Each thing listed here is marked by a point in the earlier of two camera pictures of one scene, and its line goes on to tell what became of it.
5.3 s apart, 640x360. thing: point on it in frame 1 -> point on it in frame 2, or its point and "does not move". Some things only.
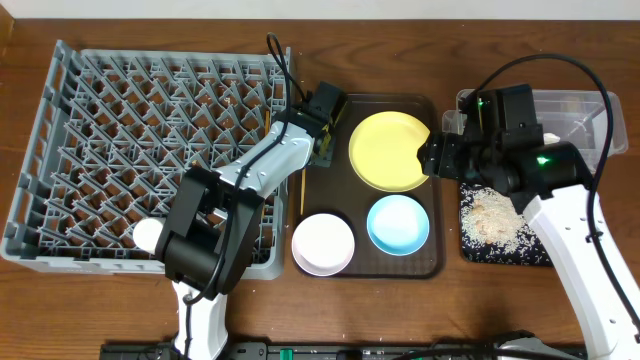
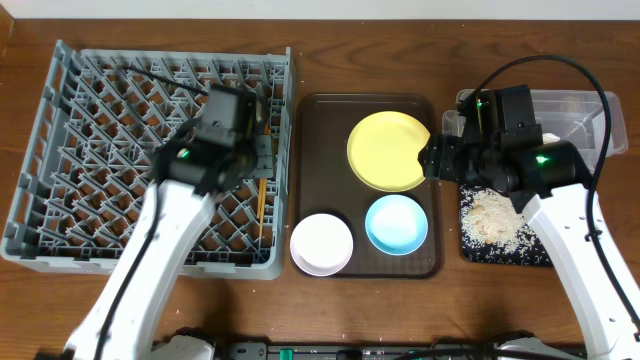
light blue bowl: x=398 y=224 does not move
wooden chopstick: x=303 y=186 -> x=260 y=192
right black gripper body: x=460 y=160 does not move
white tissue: x=549 y=138 does not move
